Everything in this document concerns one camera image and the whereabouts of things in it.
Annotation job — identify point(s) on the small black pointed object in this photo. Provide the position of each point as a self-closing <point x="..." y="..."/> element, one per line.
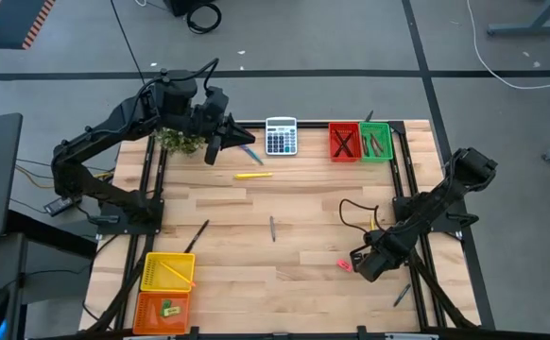
<point x="369" y="116"/>

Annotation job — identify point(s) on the green potted plant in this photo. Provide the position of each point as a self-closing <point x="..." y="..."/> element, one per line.
<point x="180" y="141"/>

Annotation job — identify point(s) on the red plastic bin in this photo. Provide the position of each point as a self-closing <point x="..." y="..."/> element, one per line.
<point x="332" y="146"/>

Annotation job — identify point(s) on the yellow eraser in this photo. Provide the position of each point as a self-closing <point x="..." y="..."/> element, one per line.
<point x="173" y="311"/>

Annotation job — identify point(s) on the grey crayon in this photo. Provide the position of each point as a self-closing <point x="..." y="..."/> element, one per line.
<point x="364" y="145"/>

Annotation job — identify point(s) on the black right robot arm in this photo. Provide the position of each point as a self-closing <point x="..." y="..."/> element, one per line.
<point x="435" y="203"/>

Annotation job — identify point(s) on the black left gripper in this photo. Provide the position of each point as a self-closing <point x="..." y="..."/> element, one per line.
<point x="213" y="113"/>

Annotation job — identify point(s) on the dark teal pen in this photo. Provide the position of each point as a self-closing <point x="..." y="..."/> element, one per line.
<point x="402" y="295"/>

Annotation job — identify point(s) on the green eraser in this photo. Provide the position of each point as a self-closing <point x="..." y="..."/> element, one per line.
<point x="166" y="302"/>

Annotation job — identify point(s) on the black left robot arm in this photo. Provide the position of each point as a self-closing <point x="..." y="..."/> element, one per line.
<point x="119" y="122"/>

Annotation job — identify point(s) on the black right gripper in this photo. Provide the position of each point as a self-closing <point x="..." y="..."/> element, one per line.
<point x="381" y="255"/>

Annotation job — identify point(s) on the black desk beam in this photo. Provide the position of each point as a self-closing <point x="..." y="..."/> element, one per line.
<point x="53" y="233"/>

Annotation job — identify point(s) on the black pen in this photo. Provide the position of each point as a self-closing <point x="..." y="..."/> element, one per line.
<point x="349" y="136"/>
<point x="196" y="236"/>
<point x="338" y="137"/>

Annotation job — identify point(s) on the yellow highlighter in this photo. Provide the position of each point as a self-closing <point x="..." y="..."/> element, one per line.
<point x="253" y="175"/>

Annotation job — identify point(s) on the white desk calculator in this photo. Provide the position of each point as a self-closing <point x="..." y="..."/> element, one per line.
<point x="281" y="139"/>

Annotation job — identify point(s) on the grey desk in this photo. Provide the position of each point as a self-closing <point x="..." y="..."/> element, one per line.
<point x="1" y="264"/>

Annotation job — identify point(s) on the grey pen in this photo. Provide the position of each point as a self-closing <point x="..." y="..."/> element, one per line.
<point x="272" y="229"/>

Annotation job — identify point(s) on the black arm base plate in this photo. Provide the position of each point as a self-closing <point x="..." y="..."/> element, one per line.
<point x="114" y="226"/>
<point x="450" y="222"/>

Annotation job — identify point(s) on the orange striped floor mat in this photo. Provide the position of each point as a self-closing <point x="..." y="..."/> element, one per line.
<point x="10" y="23"/>

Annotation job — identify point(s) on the green plastic bin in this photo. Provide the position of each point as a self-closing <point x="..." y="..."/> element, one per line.
<point x="388" y="141"/>

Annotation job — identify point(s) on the pink eraser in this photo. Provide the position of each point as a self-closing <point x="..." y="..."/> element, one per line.
<point x="344" y="265"/>

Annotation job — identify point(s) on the yellow plastic bin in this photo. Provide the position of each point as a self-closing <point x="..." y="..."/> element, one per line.
<point x="152" y="274"/>

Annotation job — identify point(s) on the red crayon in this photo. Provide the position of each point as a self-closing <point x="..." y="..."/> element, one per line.
<point x="377" y="141"/>
<point x="375" y="151"/>

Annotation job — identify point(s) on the black box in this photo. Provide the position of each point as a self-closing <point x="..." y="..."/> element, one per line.
<point x="180" y="5"/>

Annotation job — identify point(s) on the black power brick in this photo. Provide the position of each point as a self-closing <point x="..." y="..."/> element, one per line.
<point x="58" y="207"/>

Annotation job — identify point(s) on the orange plastic bin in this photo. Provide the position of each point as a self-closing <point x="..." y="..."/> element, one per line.
<point x="147" y="314"/>

